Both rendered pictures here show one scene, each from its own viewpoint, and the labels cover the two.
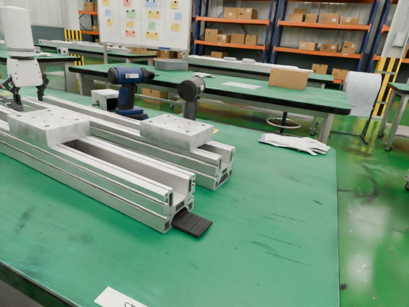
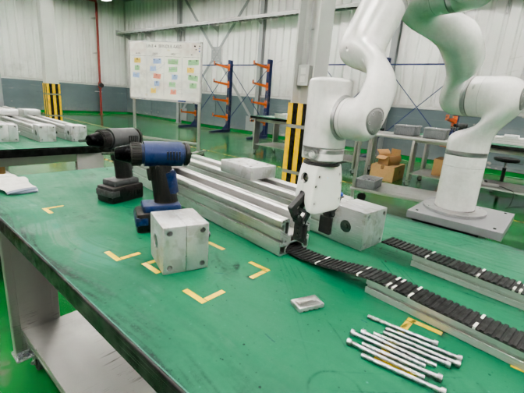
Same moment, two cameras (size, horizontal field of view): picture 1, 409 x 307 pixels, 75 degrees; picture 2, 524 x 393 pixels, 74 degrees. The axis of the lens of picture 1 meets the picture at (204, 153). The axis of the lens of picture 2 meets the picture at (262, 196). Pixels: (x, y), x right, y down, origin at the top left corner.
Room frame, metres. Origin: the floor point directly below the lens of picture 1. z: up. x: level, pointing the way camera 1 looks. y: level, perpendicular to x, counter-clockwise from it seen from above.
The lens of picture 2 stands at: (1.72, 0.79, 1.11)
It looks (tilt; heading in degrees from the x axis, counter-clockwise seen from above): 16 degrees down; 198
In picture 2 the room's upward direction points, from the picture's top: 4 degrees clockwise
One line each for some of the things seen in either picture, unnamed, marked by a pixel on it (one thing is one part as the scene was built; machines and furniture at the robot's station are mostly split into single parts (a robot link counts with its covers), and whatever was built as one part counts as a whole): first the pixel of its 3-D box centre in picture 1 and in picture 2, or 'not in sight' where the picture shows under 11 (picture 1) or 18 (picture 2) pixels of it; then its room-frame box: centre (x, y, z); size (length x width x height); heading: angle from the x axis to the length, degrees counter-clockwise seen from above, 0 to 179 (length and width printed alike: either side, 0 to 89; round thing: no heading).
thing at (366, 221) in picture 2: not in sight; (361, 222); (0.82, 0.78, 0.83); 0.12 x 0.09 x 0.10; 151
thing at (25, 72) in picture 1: (24, 70); (318, 183); (1.00, 0.69, 0.95); 0.10 x 0.07 x 0.11; 151
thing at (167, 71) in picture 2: not in sight; (165, 100); (-3.89, -2.94, 0.97); 1.51 x 0.50 x 1.95; 88
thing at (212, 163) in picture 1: (111, 131); (199, 192); (0.79, 0.30, 0.82); 0.80 x 0.10 x 0.09; 61
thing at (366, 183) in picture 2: not in sight; (396, 168); (-2.32, 1.02, 0.50); 1.03 x 0.55 x 1.01; 80
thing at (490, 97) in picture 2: not in sight; (485, 117); (0.47, 1.09, 1.11); 0.19 x 0.12 x 0.24; 56
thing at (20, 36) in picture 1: (16, 27); (329, 113); (1.01, 0.69, 1.10); 0.09 x 0.08 x 0.13; 56
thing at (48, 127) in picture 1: (50, 130); (247, 171); (0.62, 0.39, 0.87); 0.16 x 0.11 x 0.07; 61
